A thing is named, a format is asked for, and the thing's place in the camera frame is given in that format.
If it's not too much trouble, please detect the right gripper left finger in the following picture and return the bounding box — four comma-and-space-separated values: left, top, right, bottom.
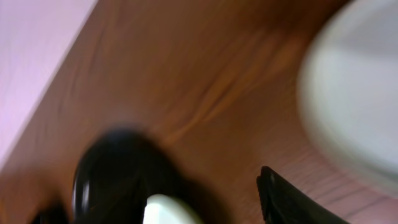
30, 127, 224, 224

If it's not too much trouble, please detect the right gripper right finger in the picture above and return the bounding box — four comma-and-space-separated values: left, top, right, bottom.
256, 166, 347, 224

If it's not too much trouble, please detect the light blue plate top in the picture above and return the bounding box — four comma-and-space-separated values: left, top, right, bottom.
297, 0, 397, 197

